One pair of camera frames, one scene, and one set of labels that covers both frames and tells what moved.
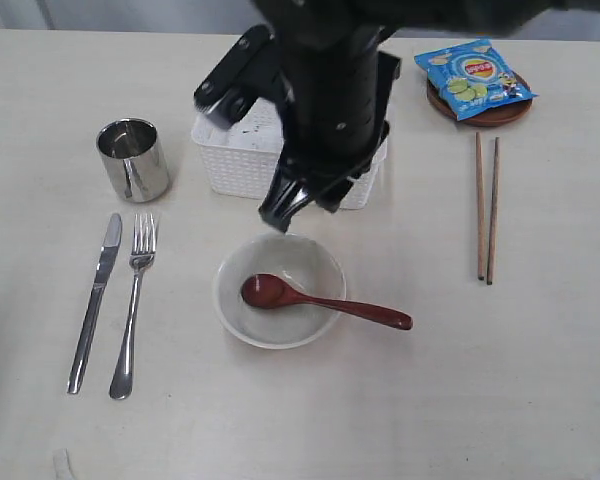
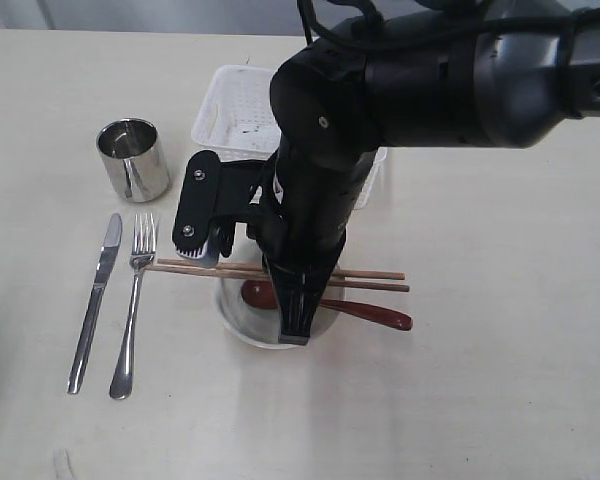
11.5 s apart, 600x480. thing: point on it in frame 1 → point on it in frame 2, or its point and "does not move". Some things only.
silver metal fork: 142,253 does not move
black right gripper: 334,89 → 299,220
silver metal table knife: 108,256 does not move
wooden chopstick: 481,274 → 260,268
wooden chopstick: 492,213 → 347,284
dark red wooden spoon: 266,291 does not move
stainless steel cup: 135,155 does not move
